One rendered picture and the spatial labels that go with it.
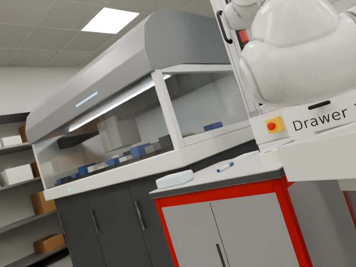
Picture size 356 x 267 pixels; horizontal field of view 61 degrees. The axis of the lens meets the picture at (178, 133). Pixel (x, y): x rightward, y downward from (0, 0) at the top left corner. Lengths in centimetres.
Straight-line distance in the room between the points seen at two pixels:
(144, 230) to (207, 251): 98
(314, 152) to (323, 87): 13
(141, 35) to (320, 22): 132
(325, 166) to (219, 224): 60
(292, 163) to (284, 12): 31
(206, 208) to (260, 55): 72
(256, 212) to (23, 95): 442
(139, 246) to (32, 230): 267
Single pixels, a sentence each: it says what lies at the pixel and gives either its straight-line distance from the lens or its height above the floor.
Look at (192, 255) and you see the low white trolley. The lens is 133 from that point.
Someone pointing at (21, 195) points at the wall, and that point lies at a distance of 474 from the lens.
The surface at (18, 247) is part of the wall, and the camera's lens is 471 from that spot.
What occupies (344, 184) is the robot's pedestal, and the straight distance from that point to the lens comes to 72.
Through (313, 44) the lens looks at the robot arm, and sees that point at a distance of 62.
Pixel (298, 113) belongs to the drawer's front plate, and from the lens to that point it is 119.
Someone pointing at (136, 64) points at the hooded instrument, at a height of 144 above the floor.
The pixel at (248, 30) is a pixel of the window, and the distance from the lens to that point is 168.
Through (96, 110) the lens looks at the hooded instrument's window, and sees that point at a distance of 219.
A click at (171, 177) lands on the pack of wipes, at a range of 129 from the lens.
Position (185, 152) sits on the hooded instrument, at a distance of 169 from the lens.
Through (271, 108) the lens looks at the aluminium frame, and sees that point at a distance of 160.
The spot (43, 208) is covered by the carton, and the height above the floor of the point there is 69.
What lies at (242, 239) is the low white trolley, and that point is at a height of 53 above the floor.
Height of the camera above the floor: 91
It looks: 3 degrees up
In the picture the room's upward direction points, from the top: 17 degrees counter-clockwise
